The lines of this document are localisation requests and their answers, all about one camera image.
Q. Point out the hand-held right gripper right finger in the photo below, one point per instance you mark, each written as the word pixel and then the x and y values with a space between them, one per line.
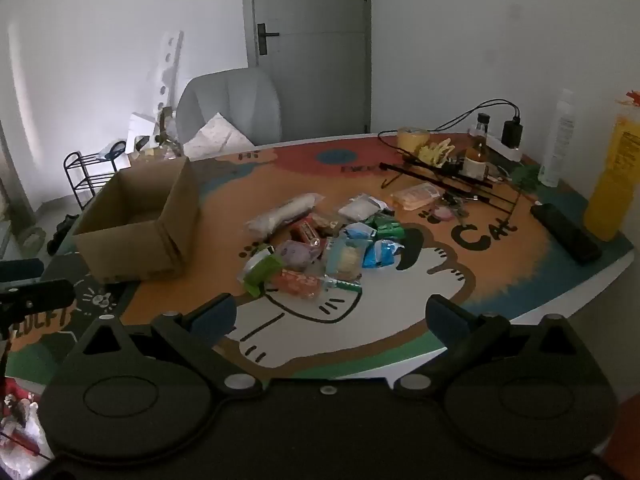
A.
pixel 442 317

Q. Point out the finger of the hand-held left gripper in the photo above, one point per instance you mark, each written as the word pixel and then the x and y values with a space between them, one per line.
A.
pixel 40 296
pixel 20 270

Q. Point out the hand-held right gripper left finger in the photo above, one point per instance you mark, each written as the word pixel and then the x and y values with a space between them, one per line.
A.
pixel 216 316

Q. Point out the light green snack packet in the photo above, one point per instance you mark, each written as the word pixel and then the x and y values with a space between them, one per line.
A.
pixel 260 272

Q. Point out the large blue snack packet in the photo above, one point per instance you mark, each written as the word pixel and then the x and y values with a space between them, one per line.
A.
pixel 381 254

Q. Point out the orange snack packet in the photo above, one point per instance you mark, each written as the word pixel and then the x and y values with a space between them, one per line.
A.
pixel 299 285

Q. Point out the purple snack packet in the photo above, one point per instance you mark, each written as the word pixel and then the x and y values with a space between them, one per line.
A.
pixel 295 254

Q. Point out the brown cardboard box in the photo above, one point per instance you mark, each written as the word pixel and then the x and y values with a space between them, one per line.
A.
pixel 130 250

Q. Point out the thin green striped packet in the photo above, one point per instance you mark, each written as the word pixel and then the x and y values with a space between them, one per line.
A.
pixel 341 285

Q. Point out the dark green snack packet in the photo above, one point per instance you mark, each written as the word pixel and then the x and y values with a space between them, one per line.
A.
pixel 386 226

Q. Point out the clear pale yellow snack packet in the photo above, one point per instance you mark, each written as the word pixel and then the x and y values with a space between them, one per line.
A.
pixel 344 260

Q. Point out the small blue snack packet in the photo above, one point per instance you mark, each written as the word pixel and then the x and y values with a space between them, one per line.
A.
pixel 359 233

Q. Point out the red snack packet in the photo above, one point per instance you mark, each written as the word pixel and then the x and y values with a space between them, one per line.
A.
pixel 304 232

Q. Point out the long white snack packet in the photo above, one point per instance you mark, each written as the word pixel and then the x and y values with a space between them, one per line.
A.
pixel 282 212

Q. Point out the clear pack of biscuits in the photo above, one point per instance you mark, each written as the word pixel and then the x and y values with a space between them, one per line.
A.
pixel 415 196

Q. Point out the brown snack packet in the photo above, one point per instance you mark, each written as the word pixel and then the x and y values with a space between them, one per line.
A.
pixel 327 222

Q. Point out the dark cloth on floor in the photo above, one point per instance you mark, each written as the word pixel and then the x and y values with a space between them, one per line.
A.
pixel 62 232

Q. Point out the pink round packet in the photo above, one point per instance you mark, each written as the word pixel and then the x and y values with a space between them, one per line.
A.
pixel 439 216

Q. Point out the bunch of keys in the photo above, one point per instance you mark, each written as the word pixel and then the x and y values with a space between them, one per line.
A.
pixel 452 202

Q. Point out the black shoe rack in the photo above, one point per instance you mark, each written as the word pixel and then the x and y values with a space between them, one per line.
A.
pixel 82 170

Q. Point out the black power bank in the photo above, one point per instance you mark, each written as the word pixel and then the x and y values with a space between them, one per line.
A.
pixel 565 232

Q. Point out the yellow crinkled wrapper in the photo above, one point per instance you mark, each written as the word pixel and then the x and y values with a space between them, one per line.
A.
pixel 436 154

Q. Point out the amber glass bottle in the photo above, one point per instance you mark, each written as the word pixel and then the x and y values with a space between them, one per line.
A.
pixel 479 152

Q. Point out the white power strip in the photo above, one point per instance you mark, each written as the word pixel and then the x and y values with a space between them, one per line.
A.
pixel 497 146

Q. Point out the white patterned pillow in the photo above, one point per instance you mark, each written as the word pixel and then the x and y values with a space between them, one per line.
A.
pixel 217 135

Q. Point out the yellow tape roll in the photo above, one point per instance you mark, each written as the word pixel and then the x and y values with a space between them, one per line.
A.
pixel 413 138

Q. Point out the white foam piece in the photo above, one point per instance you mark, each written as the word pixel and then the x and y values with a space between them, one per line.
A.
pixel 140 130

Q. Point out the black charger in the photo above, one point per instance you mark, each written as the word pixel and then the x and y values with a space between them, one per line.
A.
pixel 512 132

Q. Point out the white spray bottle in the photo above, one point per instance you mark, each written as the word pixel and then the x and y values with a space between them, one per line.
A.
pixel 557 140

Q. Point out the grey chair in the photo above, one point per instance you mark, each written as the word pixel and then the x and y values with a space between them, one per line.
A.
pixel 235 100

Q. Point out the yellow plastic bottle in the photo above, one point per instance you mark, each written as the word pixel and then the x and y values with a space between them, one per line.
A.
pixel 615 175

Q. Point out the white foam board with holes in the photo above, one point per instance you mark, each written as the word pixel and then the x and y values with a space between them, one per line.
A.
pixel 167 70

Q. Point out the grey door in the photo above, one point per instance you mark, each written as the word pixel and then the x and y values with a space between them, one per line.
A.
pixel 310 60

